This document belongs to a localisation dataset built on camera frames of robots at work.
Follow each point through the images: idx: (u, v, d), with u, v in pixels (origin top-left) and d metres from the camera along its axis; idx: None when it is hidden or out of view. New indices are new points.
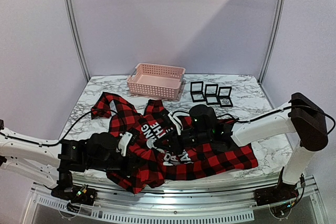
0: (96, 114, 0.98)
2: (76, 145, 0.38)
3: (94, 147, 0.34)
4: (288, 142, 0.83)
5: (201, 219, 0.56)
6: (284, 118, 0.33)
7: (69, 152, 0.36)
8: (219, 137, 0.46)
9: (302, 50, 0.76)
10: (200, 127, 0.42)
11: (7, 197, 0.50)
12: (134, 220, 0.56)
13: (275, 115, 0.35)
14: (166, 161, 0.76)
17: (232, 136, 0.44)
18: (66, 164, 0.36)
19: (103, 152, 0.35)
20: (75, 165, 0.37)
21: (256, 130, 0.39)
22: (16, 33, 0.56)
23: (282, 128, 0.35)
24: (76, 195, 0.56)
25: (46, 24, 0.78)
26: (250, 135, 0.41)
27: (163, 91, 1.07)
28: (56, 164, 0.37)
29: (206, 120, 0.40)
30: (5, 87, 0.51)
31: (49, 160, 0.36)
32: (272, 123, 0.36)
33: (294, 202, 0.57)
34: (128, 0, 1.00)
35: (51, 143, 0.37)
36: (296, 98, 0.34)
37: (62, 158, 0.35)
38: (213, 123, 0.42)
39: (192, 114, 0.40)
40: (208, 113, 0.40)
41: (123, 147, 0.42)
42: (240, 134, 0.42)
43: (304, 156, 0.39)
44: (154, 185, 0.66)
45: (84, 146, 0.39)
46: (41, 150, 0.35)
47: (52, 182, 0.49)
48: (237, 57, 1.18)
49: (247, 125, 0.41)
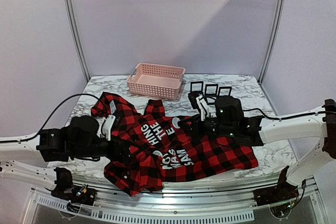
0: (95, 114, 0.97)
2: (55, 131, 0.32)
3: (74, 131, 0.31)
4: (288, 142, 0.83)
5: (201, 219, 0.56)
6: (318, 121, 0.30)
7: (48, 140, 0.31)
8: (244, 130, 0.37)
9: (302, 50, 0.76)
10: (226, 118, 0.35)
11: (7, 198, 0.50)
12: (134, 220, 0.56)
13: (308, 118, 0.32)
14: (165, 164, 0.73)
17: (260, 131, 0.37)
18: (48, 154, 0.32)
19: (86, 136, 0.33)
20: (57, 152, 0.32)
21: (287, 130, 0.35)
22: (16, 32, 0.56)
23: (313, 132, 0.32)
24: (76, 195, 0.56)
25: (46, 24, 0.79)
26: (279, 134, 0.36)
27: (163, 91, 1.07)
28: (41, 158, 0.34)
29: (231, 114, 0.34)
30: (6, 87, 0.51)
31: (31, 154, 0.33)
32: (303, 125, 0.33)
33: (293, 203, 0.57)
34: (129, 0, 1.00)
35: (30, 136, 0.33)
36: (332, 103, 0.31)
37: (41, 149, 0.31)
38: (240, 116, 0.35)
39: (218, 104, 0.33)
40: (234, 105, 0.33)
41: (107, 131, 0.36)
42: (270, 131, 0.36)
43: (315, 158, 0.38)
44: (152, 191, 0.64)
45: (64, 132, 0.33)
46: (20, 147, 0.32)
47: (50, 183, 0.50)
48: (237, 57, 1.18)
49: (279, 123, 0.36)
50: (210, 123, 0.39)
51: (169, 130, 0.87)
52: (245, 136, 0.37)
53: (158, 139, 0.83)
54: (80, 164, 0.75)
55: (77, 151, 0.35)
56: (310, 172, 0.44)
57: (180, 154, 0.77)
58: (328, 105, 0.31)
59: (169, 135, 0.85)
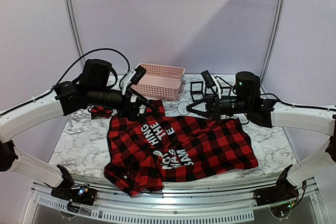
0: (95, 114, 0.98)
2: (69, 83, 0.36)
3: (91, 67, 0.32)
4: (288, 142, 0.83)
5: (201, 219, 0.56)
6: (328, 117, 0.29)
7: (65, 90, 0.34)
8: (257, 107, 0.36)
9: (302, 50, 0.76)
10: (242, 93, 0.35)
11: (9, 198, 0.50)
12: (134, 220, 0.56)
13: (318, 112, 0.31)
14: (165, 164, 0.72)
17: (273, 113, 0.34)
18: (68, 102, 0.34)
19: (103, 74, 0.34)
20: (78, 97, 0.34)
21: (294, 118, 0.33)
22: (17, 33, 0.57)
23: (317, 126, 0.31)
24: (78, 194, 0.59)
25: (46, 25, 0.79)
26: (287, 119, 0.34)
27: (163, 91, 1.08)
28: (59, 111, 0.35)
29: (250, 89, 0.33)
30: (9, 87, 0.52)
31: (49, 109, 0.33)
32: (312, 117, 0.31)
33: (294, 203, 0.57)
34: (129, 0, 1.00)
35: (42, 94, 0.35)
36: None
37: (61, 97, 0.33)
38: (256, 94, 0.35)
39: (238, 76, 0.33)
40: (255, 81, 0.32)
41: (125, 83, 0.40)
42: (282, 114, 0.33)
43: (318, 158, 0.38)
44: (152, 191, 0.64)
45: (79, 85, 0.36)
46: (37, 105, 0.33)
47: (58, 178, 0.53)
48: (237, 57, 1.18)
49: (292, 108, 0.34)
50: (228, 100, 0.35)
51: (169, 130, 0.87)
52: (257, 113, 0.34)
53: (158, 139, 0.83)
54: (80, 164, 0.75)
55: (97, 99, 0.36)
56: (311, 173, 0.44)
57: (180, 153, 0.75)
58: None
59: (169, 135, 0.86)
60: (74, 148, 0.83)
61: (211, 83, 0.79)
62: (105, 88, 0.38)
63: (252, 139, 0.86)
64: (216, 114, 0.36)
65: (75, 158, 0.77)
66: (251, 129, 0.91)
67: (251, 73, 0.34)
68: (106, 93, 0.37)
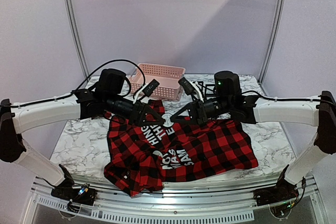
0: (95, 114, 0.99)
2: (87, 90, 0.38)
3: (107, 76, 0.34)
4: (288, 142, 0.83)
5: (201, 219, 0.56)
6: (312, 108, 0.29)
7: (84, 96, 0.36)
8: (239, 105, 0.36)
9: (303, 50, 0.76)
10: (223, 93, 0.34)
11: (9, 197, 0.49)
12: (134, 220, 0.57)
13: (302, 103, 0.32)
14: (165, 164, 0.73)
17: (255, 108, 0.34)
18: (86, 108, 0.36)
19: (118, 83, 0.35)
20: (95, 104, 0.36)
21: (280, 112, 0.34)
22: (17, 32, 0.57)
23: (303, 118, 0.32)
24: (78, 194, 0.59)
25: (45, 23, 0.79)
26: (273, 114, 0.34)
27: (163, 91, 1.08)
28: (75, 114, 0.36)
29: (230, 88, 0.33)
30: (11, 86, 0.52)
31: (67, 110, 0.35)
32: (296, 110, 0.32)
33: (293, 203, 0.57)
34: (129, 0, 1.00)
35: (63, 95, 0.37)
36: (328, 94, 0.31)
37: (81, 102, 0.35)
38: (237, 92, 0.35)
39: (216, 76, 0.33)
40: (233, 77, 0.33)
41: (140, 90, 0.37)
42: (265, 109, 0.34)
43: (312, 153, 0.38)
44: (152, 191, 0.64)
45: (95, 91, 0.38)
46: (58, 104, 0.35)
47: (59, 177, 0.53)
48: (237, 57, 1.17)
49: (274, 103, 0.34)
50: (211, 103, 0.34)
51: (169, 130, 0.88)
52: (239, 110, 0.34)
53: (158, 139, 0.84)
54: (80, 164, 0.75)
55: (111, 107, 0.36)
56: (307, 169, 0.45)
57: (180, 154, 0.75)
58: (325, 96, 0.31)
59: (169, 135, 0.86)
60: (75, 148, 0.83)
61: (192, 89, 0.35)
62: (119, 95, 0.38)
63: (252, 139, 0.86)
64: (202, 119, 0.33)
65: (75, 158, 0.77)
66: (251, 130, 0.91)
67: (229, 72, 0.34)
68: (118, 100, 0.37)
